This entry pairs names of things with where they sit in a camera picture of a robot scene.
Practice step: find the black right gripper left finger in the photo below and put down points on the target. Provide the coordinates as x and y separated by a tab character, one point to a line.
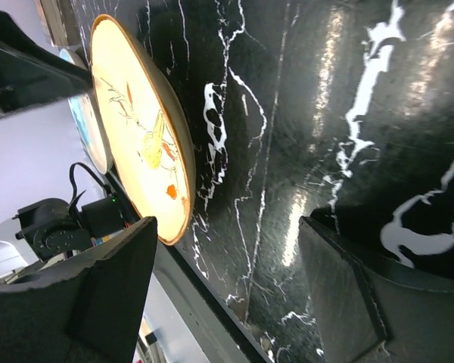
85	309

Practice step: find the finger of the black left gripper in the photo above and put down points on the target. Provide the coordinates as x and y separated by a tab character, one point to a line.
30	76

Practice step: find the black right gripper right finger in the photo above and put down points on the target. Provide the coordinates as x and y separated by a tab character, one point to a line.
369	308

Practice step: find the beige leaf pattern plate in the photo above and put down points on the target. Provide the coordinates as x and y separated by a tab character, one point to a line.
145	125

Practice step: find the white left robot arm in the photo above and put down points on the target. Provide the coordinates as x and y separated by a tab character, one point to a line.
53	227

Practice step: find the cream plate with sprig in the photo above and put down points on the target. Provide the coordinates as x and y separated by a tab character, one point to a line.
100	154

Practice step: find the light blue plate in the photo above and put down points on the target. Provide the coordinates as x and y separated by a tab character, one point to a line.
81	121

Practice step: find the dark cover paperback book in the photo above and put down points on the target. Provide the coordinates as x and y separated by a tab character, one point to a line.
59	22

